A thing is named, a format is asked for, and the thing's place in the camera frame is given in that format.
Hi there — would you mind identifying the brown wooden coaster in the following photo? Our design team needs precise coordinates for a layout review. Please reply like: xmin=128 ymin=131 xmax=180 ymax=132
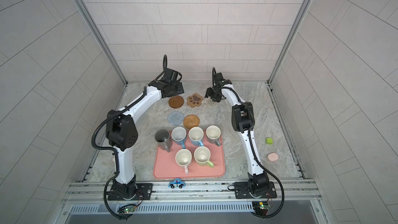
xmin=169 ymin=95 xmax=184 ymax=109

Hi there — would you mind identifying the tan rattan coaster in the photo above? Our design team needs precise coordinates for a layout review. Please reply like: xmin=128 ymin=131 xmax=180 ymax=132
xmin=183 ymin=115 xmax=200 ymax=130

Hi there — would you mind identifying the light blue woven coaster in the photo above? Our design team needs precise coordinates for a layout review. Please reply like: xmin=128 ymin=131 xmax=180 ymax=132
xmin=167 ymin=111 xmax=184 ymax=126

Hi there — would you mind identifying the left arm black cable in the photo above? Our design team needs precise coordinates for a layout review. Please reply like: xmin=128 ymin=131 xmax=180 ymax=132
xmin=91 ymin=54 xmax=183 ymax=222

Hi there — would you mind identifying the right circuit board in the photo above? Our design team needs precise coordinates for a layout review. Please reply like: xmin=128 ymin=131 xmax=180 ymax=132
xmin=252 ymin=201 xmax=273 ymax=217

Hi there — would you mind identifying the pink round soap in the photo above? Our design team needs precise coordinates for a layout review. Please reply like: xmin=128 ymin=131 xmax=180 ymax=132
xmin=267 ymin=152 xmax=279 ymax=162

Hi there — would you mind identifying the blue mug left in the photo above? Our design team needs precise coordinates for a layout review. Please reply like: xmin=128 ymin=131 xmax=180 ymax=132
xmin=171 ymin=127 xmax=187 ymax=149

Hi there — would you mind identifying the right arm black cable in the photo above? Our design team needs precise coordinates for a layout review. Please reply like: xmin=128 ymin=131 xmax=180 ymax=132
xmin=212 ymin=66 xmax=285 ymax=219

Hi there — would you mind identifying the multicolour woven rope coaster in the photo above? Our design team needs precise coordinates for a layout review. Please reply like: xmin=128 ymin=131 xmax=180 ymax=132
xmin=205 ymin=99 xmax=219 ymax=108

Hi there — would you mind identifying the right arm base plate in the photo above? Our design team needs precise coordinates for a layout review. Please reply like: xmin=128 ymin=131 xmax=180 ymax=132
xmin=228 ymin=181 xmax=277 ymax=199

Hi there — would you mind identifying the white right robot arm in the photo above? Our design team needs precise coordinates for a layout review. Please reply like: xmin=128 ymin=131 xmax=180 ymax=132
xmin=205 ymin=69 xmax=269 ymax=197

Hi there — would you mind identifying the green handled white mug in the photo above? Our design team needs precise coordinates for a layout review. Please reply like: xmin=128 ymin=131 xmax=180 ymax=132
xmin=194 ymin=146 xmax=215 ymax=168

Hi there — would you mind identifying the green small cube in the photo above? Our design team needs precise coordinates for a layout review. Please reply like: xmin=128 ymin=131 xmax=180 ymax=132
xmin=266 ymin=138 xmax=274 ymax=145

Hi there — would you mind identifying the grey handled white mug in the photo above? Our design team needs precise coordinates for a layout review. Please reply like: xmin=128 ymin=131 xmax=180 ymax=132
xmin=206 ymin=125 xmax=221 ymax=147

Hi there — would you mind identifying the pink handled white mug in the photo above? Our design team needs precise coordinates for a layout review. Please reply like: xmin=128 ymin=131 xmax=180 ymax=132
xmin=175 ymin=149 xmax=192 ymax=175

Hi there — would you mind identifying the aluminium rail frame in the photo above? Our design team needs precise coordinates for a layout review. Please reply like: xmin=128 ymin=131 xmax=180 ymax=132
xmin=53 ymin=178 xmax=331 ymax=224

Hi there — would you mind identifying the pink silicone tray mat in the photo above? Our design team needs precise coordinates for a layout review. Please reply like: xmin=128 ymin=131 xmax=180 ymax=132
xmin=153 ymin=136 xmax=226 ymax=179

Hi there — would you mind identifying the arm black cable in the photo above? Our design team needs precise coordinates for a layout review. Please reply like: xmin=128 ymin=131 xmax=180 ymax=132
xmin=91 ymin=54 xmax=183 ymax=222
xmin=212 ymin=66 xmax=285 ymax=219

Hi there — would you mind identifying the circuit board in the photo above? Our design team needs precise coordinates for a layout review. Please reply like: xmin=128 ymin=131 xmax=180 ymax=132
xmin=252 ymin=201 xmax=273 ymax=217
xmin=118 ymin=204 xmax=139 ymax=214

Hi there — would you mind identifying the blue toy car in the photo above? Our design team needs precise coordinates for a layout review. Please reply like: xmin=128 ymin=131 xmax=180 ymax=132
xmin=169 ymin=178 xmax=186 ymax=189

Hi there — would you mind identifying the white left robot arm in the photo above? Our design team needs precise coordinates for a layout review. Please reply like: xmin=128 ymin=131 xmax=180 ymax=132
xmin=106 ymin=68 xmax=184 ymax=199

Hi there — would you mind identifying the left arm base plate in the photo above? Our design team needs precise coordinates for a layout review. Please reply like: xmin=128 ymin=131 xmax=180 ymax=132
xmin=107 ymin=183 xmax=153 ymax=201

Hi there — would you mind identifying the blue mug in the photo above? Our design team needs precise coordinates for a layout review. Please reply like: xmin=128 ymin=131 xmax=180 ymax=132
xmin=171 ymin=127 xmax=187 ymax=149
xmin=188 ymin=127 xmax=204 ymax=146

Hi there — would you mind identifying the cork paw print coaster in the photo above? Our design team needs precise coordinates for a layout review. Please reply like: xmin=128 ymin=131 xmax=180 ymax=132
xmin=187 ymin=93 xmax=204 ymax=108

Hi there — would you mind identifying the blue mug middle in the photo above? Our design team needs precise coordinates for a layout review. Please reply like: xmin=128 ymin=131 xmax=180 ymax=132
xmin=188 ymin=127 xmax=204 ymax=146

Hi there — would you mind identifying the grey metal mug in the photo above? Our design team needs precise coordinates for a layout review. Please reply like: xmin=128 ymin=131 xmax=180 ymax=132
xmin=154 ymin=129 xmax=173 ymax=152

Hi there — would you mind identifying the left circuit board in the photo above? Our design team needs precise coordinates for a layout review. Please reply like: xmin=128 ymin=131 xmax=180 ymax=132
xmin=118 ymin=204 xmax=139 ymax=214

